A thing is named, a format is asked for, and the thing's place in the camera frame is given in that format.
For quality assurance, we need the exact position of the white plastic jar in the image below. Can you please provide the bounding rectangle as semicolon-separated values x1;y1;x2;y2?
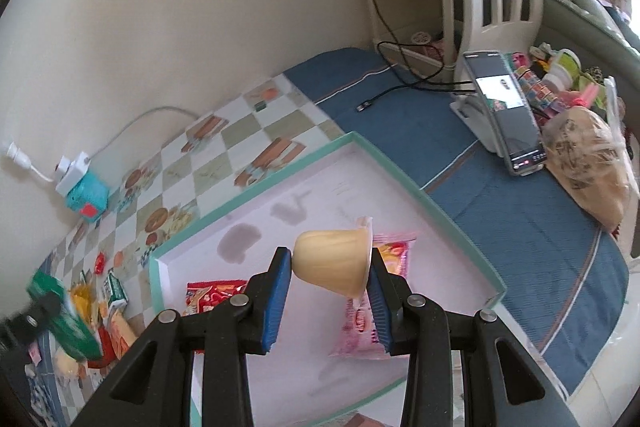
542;49;581;92

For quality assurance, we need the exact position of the teal-edged white cardboard box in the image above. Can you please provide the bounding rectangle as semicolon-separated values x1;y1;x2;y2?
149;132;507;427

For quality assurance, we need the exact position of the green-edged clear snack packet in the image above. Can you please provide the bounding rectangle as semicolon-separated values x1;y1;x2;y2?
102;274;128;313

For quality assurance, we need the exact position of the blue striped cloth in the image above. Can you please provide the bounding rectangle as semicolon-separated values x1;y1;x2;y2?
282;48;630;398

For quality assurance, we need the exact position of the white cable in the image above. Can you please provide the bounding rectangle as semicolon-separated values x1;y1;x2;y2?
89;106;201;158

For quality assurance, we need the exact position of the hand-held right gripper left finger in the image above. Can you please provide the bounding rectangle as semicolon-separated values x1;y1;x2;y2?
70;247;293;427

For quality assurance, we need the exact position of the yellow snack packet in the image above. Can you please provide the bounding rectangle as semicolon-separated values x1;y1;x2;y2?
67;282;98;323

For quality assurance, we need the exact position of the black smartphone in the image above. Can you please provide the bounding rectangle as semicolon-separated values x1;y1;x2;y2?
461;51;547;178

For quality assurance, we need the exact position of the colourful patterned strip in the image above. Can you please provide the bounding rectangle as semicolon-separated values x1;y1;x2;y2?
510;54;556;108

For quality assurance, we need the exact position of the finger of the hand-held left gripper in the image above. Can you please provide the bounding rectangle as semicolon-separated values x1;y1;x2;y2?
0;294;62;350

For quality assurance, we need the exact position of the teal toy box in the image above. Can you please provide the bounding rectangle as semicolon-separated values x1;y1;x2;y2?
65;172;110;224

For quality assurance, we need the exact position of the white phone stand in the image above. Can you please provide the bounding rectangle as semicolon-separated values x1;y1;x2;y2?
449;92;501;152

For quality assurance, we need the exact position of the dark red snack packet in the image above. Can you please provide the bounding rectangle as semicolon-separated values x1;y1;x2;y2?
87;327;118;369

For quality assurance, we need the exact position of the pale yellow pudding cup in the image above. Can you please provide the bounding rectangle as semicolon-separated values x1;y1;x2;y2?
52;349;81;378

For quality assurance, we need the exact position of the pink snack packet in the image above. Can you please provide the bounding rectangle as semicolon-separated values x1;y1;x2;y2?
327;232;418;360

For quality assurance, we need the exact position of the clear plastic bag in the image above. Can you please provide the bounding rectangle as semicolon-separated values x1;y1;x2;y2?
542;79;633;233

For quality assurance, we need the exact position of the orange biscuit packet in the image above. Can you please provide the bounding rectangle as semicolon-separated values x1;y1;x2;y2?
102;309;138;358

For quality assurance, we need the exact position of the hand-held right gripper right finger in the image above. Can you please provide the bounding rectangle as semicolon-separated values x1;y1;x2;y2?
367;249;581;427

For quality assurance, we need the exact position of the green snack packet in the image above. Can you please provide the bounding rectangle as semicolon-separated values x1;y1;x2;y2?
27;272;103;360

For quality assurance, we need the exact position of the white power cord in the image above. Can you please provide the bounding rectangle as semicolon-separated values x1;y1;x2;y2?
2;142;58;184

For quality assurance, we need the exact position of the checkered printed tablecloth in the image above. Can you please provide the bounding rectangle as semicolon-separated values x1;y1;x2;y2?
20;74;346;423

